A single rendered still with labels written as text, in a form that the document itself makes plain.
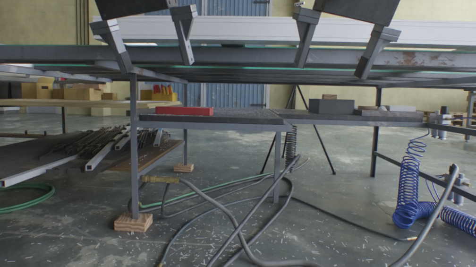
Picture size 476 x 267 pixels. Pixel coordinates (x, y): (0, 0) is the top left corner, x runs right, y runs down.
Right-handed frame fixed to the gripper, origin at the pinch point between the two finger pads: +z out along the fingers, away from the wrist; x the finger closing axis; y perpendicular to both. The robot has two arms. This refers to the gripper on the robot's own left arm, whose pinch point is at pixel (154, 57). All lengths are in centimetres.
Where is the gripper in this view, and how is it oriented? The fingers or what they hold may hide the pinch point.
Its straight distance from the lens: 50.9
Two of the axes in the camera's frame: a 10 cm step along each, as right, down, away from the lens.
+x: -9.8, 0.8, 1.8
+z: 1.5, 8.8, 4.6
